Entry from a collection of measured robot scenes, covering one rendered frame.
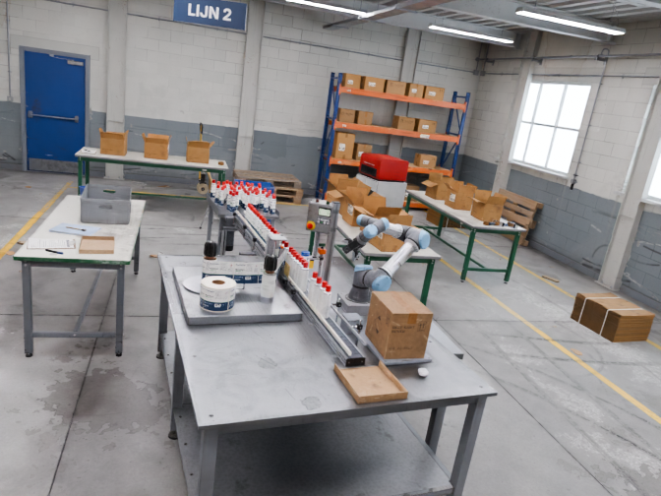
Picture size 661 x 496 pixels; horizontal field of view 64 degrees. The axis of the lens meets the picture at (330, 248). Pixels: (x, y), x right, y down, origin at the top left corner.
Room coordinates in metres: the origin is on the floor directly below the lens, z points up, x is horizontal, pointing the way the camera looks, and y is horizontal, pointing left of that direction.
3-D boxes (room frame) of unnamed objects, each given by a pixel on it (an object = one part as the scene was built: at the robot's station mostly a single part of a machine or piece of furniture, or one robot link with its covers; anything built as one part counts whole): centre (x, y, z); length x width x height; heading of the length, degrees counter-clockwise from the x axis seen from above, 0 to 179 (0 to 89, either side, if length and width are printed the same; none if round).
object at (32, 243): (3.64, 2.04, 0.81); 0.38 x 0.36 x 0.02; 18
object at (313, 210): (3.35, 0.09, 1.38); 0.17 x 0.10 x 0.19; 79
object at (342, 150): (10.98, -0.93, 1.26); 2.78 x 0.61 x 2.51; 108
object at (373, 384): (2.30, -0.28, 0.85); 0.30 x 0.26 x 0.04; 24
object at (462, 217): (7.74, -1.80, 0.39); 2.20 x 0.80 x 0.78; 18
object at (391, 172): (9.07, -0.69, 0.61); 0.70 x 0.60 x 1.22; 29
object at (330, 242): (3.31, 0.01, 1.16); 0.04 x 0.04 x 0.67; 24
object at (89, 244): (3.77, 1.75, 0.82); 0.34 x 0.24 x 0.03; 23
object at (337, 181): (6.68, -0.02, 0.97); 0.45 x 0.40 x 0.37; 110
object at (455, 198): (7.71, -1.74, 0.97); 0.42 x 0.39 x 0.37; 105
